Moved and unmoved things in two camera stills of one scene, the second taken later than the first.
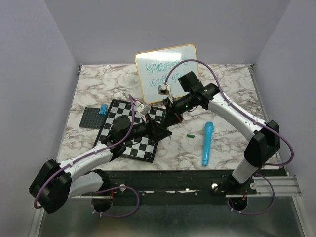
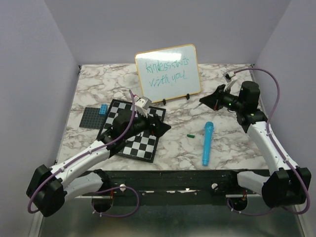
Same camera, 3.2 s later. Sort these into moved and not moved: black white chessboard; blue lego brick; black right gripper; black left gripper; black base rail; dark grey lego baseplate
Moved: black left gripper; black right gripper
Not moved: black base rail; dark grey lego baseplate; black white chessboard; blue lego brick
